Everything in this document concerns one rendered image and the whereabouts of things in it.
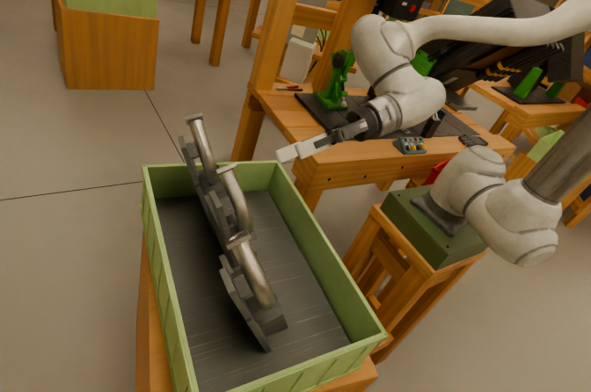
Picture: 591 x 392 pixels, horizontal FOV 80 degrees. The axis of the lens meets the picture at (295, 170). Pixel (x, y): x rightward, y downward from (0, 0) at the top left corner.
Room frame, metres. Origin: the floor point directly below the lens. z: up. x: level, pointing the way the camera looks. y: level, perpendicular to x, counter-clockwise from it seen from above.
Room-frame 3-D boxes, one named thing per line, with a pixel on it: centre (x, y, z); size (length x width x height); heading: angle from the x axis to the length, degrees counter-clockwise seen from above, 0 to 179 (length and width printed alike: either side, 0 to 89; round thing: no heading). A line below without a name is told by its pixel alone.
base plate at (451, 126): (1.89, -0.41, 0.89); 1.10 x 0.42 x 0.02; 131
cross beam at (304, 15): (2.17, -0.17, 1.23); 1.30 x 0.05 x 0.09; 131
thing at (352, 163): (1.68, -0.59, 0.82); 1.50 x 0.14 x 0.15; 131
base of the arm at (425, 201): (1.08, -0.55, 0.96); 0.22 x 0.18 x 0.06; 141
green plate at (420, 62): (1.79, -0.39, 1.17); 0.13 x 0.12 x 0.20; 131
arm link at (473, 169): (1.05, -0.54, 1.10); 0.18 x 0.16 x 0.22; 28
